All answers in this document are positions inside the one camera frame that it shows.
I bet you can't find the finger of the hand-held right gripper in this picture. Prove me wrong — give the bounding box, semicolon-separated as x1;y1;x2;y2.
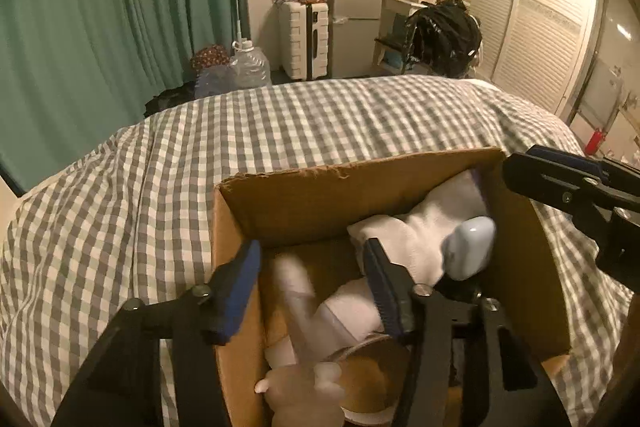
502;154;621;228
525;145;640;190

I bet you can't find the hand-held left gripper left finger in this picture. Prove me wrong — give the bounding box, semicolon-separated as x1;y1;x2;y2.
50;239;263;427

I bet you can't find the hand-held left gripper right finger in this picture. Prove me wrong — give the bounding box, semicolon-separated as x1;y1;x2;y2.
362;238;571;427

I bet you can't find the light blue small device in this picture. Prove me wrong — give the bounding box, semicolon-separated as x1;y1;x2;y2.
442;216;496;280

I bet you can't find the white rabbit toy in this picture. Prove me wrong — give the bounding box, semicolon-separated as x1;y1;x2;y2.
255;257;346;427

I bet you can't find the brown cardboard box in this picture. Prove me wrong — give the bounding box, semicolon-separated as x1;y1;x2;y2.
212;148;573;427

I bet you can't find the red fire extinguisher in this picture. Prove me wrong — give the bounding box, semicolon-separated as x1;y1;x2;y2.
585;130;607;155

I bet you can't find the white louvred wardrobe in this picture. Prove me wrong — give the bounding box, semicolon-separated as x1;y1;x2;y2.
462;0;608;118

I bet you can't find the grey white checked blanket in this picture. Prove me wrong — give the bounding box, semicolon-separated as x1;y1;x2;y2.
0;74;640;427

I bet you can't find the black clothes pile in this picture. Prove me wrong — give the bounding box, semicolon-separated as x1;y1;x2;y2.
405;0;483;78

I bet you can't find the dark cloth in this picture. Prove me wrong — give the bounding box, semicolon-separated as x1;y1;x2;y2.
144;87;197;116

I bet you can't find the large clear water bottle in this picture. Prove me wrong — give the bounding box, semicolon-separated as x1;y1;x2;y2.
229;39;272;90

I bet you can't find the white dressing table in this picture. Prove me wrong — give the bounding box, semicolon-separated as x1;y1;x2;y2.
380;0;471;72

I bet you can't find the patterned dark bag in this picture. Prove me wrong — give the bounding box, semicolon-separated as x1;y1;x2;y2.
190;45;232;70

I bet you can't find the small silver fridge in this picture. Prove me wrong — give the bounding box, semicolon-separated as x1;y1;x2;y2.
330;0;385;78

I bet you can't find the white suitcase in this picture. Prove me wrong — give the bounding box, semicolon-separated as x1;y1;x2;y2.
277;0;331;82

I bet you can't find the dark green curtain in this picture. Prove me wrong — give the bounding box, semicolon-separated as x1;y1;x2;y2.
0;0;246;195

